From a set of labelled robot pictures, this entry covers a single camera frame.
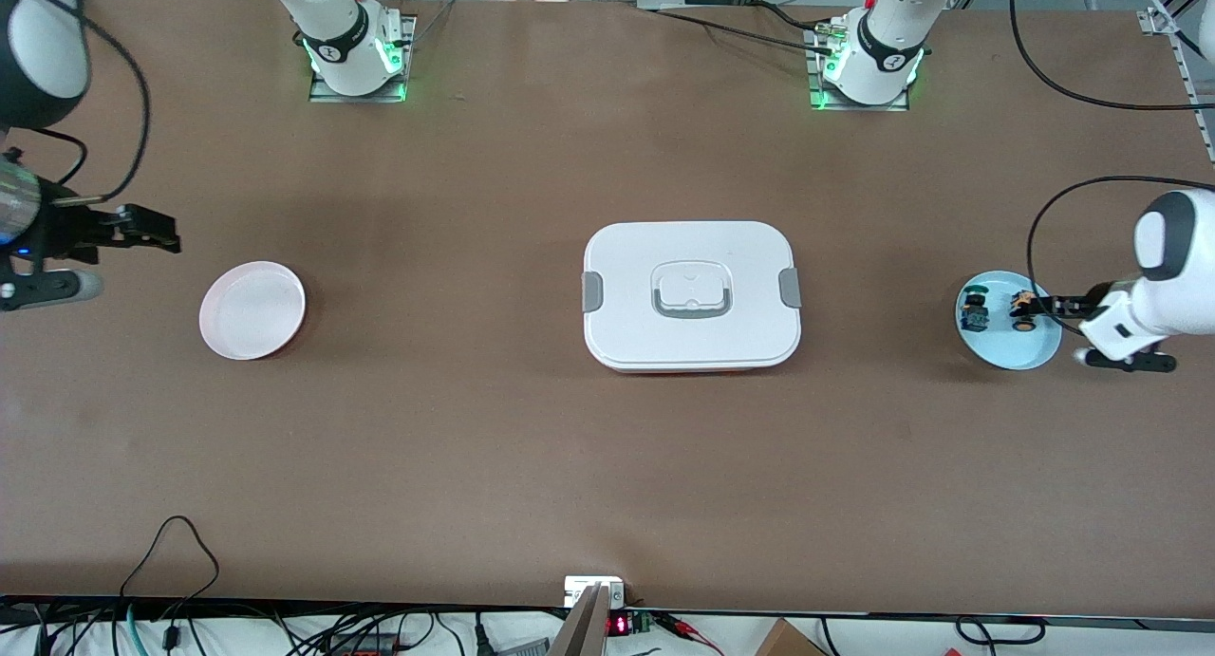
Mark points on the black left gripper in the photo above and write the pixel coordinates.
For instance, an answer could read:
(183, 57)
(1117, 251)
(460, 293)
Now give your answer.
(1065, 304)

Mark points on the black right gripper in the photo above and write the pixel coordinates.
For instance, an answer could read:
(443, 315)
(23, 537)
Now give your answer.
(65, 229)

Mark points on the orange push button switch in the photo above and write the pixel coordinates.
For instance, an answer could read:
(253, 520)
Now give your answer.
(1023, 305)

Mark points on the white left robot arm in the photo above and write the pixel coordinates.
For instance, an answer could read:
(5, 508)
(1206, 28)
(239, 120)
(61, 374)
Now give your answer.
(887, 58)

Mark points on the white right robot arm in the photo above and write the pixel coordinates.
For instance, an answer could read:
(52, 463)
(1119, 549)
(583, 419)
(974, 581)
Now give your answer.
(52, 29)

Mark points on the light blue round plate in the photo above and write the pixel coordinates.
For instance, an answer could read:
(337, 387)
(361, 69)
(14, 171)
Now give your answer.
(1006, 347)

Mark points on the pink round plate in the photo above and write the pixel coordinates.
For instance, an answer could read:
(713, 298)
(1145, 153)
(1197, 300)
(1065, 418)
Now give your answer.
(252, 309)

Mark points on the perforated metal strip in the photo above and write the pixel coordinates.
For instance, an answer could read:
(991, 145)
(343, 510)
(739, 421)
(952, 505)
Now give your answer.
(1191, 86)

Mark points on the brown cardboard piece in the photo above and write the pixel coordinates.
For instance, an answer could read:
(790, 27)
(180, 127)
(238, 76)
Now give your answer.
(788, 642)

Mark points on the white lidded lunch box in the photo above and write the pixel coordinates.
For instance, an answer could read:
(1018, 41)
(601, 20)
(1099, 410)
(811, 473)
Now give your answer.
(626, 295)

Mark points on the orange electronic device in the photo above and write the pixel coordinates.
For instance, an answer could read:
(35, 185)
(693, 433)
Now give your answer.
(365, 648)

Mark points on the red clip lead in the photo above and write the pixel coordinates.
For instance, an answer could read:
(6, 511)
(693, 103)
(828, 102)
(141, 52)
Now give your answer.
(688, 629)

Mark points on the red LED display module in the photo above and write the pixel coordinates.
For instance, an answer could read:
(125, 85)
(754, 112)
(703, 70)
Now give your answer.
(619, 625)

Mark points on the small white box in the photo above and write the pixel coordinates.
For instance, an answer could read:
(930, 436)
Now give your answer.
(579, 588)

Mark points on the grey slanted bar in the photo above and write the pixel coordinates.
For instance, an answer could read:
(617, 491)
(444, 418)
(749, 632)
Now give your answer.
(581, 632)

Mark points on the green push button switch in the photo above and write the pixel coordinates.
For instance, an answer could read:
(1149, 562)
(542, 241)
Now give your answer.
(974, 316)

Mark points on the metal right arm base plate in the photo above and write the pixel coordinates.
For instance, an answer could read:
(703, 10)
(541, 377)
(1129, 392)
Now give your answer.
(332, 96)

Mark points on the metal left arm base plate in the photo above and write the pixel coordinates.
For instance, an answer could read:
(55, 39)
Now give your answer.
(854, 107)

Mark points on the aluminium extrusion bracket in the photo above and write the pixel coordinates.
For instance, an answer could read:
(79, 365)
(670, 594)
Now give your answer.
(1163, 15)

